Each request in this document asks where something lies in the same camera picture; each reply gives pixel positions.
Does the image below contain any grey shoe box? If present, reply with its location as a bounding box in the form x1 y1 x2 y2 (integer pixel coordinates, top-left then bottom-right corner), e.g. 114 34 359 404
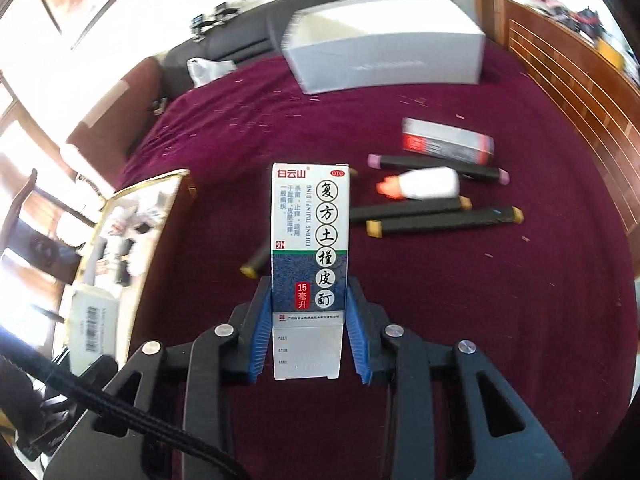
280 0 486 95

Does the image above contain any white plastic bag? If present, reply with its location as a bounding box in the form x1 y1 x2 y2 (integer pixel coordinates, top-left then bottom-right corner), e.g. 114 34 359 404
186 57 238 86

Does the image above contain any white gold-edged shallow box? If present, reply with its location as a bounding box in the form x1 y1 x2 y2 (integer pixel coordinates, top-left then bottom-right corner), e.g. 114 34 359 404
75 169 193 311

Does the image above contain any black yellow-capped marker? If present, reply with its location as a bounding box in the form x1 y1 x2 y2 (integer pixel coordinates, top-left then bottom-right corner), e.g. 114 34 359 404
349 196 473 227
366 206 525 238
240 239 273 277

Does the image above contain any small white barcode box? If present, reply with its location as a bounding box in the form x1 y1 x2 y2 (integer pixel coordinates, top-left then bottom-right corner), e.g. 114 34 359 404
67 285 123 376

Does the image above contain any maroon tablecloth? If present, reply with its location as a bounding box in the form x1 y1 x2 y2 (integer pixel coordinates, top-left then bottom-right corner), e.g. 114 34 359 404
115 42 640 480

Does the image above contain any dark wooden chair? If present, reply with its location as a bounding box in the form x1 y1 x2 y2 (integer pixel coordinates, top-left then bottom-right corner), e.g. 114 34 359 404
0 167 66 321

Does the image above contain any black sofa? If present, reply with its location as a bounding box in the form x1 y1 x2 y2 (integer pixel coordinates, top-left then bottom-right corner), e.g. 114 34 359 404
150 0 451 106

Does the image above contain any blue and white medicine box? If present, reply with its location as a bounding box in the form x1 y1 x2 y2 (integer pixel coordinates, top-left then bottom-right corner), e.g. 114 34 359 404
270 162 358 381

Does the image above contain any red-brown armchair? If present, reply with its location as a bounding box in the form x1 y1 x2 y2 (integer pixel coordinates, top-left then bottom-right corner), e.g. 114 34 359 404
62 56 168 161

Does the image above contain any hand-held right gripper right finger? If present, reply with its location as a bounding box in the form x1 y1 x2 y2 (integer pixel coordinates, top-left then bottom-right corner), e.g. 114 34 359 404
345 275 573 480

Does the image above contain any red and white carton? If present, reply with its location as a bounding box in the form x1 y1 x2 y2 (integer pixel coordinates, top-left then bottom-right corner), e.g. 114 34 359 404
401 116 496 166

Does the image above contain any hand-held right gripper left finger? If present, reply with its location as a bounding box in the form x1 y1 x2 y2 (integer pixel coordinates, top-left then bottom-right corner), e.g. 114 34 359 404
47 275 273 480

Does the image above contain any white orange-capped glue bottle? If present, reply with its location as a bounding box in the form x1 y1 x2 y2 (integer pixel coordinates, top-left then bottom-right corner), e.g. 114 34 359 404
376 167 461 202

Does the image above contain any black pink-capped marker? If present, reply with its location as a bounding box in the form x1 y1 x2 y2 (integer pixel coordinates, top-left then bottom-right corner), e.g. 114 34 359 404
367 154 511 185

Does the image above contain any black braided strap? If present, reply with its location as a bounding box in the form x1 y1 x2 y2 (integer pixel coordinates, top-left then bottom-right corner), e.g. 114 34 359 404
0 332 251 480

